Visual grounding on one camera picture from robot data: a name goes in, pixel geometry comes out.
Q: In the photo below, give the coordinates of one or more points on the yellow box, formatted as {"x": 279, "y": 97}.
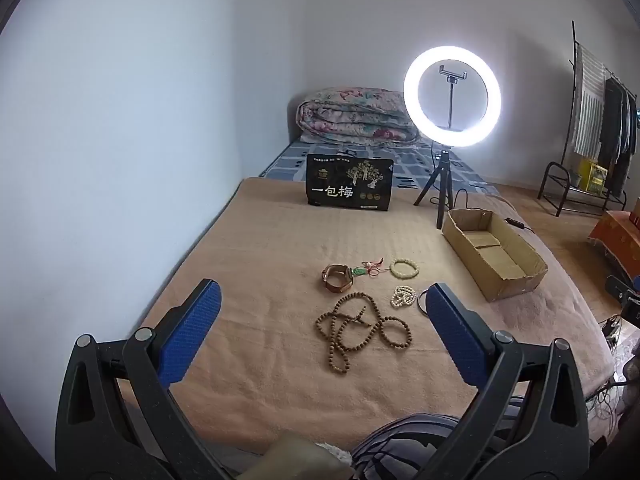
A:
{"x": 595, "y": 177}

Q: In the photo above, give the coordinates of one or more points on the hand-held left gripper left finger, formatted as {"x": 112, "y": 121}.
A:
{"x": 197, "y": 325}

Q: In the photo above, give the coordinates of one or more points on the power strip on floor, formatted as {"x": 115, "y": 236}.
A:
{"x": 611, "y": 322}

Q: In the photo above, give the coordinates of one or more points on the person's dark striped clothing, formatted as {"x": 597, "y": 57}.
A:
{"x": 400, "y": 440}

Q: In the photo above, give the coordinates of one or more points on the black printed snack bag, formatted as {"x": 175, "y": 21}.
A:
{"x": 350, "y": 180}

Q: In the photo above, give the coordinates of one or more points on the folded floral quilt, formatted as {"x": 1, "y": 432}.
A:
{"x": 350, "y": 115}

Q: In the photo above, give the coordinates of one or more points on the striped hanging cloth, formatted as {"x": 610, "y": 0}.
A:
{"x": 590, "y": 105}

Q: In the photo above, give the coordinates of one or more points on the orange cloth covered low table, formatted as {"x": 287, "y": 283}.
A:
{"x": 615, "y": 240}

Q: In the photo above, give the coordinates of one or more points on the blue checked bedsheet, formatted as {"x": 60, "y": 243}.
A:
{"x": 290, "y": 165}

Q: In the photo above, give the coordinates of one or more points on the cardboard box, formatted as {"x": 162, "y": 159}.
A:
{"x": 510, "y": 285}

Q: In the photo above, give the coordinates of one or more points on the dark hanging clothes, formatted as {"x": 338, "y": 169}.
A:
{"x": 617, "y": 130}

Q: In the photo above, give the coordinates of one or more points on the thin metal bangle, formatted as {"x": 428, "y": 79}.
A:
{"x": 420, "y": 305}

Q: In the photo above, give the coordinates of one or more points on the black gooseneck phone holder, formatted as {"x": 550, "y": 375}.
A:
{"x": 452, "y": 76}

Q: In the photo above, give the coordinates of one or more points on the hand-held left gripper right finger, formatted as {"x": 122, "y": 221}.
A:
{"x": 452, "y": 330}

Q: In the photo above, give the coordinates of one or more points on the black metal clothes rack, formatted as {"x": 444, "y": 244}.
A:
{"x": 554, "y": 163}

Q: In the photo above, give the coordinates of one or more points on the black mini tripod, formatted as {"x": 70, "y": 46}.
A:
{"x": 444, "y": 175}

